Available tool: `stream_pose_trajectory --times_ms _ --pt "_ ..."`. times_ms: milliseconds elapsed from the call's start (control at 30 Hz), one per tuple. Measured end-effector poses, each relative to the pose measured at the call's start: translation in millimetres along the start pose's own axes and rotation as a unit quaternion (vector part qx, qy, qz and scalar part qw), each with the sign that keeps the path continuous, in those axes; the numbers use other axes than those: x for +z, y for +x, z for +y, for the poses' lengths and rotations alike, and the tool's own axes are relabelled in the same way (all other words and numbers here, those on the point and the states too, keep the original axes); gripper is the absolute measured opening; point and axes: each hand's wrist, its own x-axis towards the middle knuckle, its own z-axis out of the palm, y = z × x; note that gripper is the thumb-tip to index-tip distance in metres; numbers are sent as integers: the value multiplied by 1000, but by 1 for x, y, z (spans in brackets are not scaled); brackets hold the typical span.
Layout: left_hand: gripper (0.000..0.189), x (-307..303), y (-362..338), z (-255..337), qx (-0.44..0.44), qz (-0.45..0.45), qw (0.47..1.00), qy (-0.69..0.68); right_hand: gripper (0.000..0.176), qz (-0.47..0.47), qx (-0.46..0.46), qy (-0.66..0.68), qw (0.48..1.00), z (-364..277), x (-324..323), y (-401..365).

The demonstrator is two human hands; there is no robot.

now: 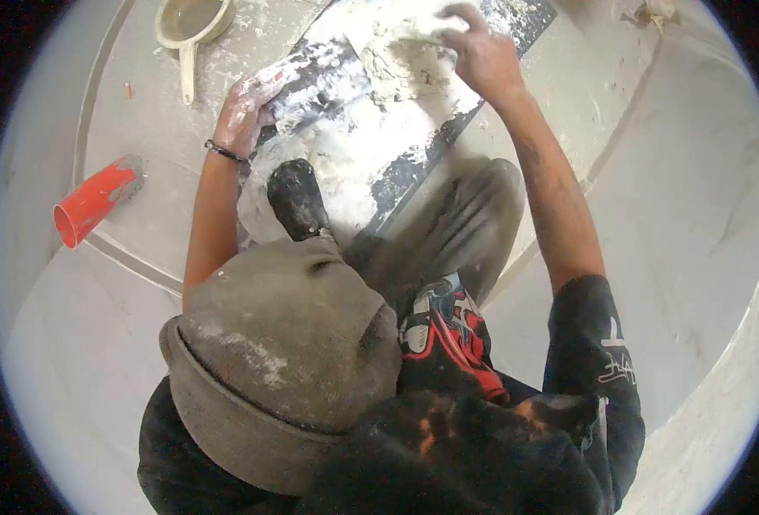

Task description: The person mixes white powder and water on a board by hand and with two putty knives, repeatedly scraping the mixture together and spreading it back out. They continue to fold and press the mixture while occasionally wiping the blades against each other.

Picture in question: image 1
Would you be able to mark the person's right hand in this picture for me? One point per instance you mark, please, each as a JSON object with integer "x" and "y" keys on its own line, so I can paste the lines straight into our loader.
{"x": 488, "y": 61}

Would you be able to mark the person's left hand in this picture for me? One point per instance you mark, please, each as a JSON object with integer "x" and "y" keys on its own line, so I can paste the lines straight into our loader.
{"x": 241, "y": 119}

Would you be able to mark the person's left thumb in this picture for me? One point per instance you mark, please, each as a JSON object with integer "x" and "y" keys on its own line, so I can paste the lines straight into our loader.
{"x": 265, "y": 116}

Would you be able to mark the person's right thumb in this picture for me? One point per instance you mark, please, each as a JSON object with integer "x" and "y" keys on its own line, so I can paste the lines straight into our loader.
{"x": 451, "y": 45}

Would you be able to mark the person's right fingers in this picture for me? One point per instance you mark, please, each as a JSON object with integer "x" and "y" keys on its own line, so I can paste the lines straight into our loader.
{"x": 469, "y": 16}

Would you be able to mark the person's left fingers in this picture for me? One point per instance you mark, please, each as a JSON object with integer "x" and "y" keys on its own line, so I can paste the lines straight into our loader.
{"x": 260, "y": 78}

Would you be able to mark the plaster-smeared metal trowel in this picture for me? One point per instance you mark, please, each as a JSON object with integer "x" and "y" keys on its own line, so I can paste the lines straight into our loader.
{"x": 321, "y": 80}

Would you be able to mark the white plaster heap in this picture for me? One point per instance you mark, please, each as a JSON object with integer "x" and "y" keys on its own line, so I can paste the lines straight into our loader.
{"x": 411, "y": 67}

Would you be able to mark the black wrist band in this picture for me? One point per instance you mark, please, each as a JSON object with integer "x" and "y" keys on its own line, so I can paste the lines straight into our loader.
{"x": 225, "y": 152}

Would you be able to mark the black mixing board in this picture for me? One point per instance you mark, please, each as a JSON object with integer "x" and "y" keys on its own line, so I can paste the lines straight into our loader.
{"x": 366, "y": 154}

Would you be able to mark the crumpled beige paper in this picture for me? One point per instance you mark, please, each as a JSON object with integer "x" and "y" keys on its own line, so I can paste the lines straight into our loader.
{"x": 653, "y": 11}

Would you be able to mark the red plastic cup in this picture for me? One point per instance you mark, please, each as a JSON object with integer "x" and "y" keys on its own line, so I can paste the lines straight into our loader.
{"x": 93, "y": 199}

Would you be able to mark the person's body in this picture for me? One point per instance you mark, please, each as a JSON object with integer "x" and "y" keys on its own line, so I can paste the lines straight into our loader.
{"x": 482, "y": 450}

